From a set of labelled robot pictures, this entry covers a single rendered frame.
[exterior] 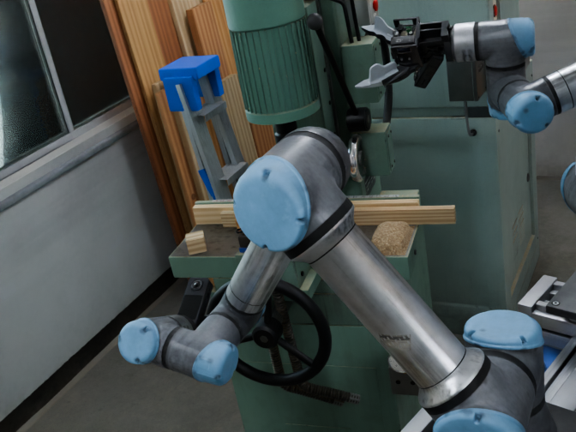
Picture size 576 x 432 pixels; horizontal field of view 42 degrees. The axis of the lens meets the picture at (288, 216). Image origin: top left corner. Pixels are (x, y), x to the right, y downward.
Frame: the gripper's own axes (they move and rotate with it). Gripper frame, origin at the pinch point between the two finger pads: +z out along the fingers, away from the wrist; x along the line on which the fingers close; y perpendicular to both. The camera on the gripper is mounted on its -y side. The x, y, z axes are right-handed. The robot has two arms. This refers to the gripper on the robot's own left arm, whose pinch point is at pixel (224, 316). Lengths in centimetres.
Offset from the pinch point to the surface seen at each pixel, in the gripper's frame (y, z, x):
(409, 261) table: -10.8, 22.1, 35.2
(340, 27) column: -69, 30, 18
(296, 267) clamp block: -10.1, 11.3, 12.3
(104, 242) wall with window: -22, 125, -114
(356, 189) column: -31, 50, 16
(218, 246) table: -15.6, 24.8, -13.2
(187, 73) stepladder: -76, 79, -50
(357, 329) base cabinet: 5.0, 30.6, 20.4
